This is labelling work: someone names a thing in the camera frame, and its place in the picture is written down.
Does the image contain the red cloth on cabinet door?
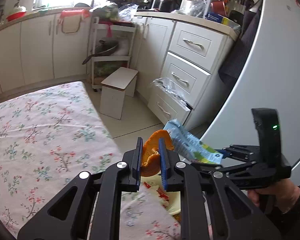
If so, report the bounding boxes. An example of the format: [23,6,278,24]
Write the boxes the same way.
[59,9,90,21]

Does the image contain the white drawer cabinet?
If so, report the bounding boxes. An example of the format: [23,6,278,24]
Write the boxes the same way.
[148,22,234,130]

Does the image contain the red basin with lid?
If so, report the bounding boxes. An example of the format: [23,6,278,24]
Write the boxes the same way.
[6,6,27,22]

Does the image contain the white wooden stool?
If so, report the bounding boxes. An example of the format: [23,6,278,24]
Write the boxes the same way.
[100,67,138,120]

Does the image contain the yellow trash bucket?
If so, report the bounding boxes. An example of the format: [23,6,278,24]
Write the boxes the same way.
[141,174,181,216]

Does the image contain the white base cabinets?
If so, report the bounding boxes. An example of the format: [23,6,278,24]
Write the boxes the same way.
[0,12,91,94]

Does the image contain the red yellow glove box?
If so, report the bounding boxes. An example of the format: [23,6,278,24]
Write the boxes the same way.
[143,181,170,207]

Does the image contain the green vegetables on cart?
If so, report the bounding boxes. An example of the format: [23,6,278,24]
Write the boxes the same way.
[90,3,119,21]

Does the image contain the blue green milk carton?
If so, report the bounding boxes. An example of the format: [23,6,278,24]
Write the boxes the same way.
[164,119,223,164]

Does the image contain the person's right hand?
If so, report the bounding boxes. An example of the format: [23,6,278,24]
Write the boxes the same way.
[248,179,300,213]

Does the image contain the black wok on cart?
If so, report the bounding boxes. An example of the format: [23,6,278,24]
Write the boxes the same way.
[82,40,119,65]

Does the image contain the white tiered kitchen cart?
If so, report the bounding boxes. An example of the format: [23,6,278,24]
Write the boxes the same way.
[86,17,136,92]

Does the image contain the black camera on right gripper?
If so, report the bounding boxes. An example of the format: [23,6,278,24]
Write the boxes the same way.
[251,108,281,167]

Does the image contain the white refrigerator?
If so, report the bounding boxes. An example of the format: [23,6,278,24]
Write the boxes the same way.
[201,0,300,184]

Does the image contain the orange peel piece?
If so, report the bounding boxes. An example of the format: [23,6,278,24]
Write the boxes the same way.
[141,129,174,177]

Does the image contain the clear plastic bag in drawer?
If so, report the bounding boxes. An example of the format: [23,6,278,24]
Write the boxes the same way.
[149,77,187,106]

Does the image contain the floral tablecloth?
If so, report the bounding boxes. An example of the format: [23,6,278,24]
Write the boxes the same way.
[0,80,188,240]

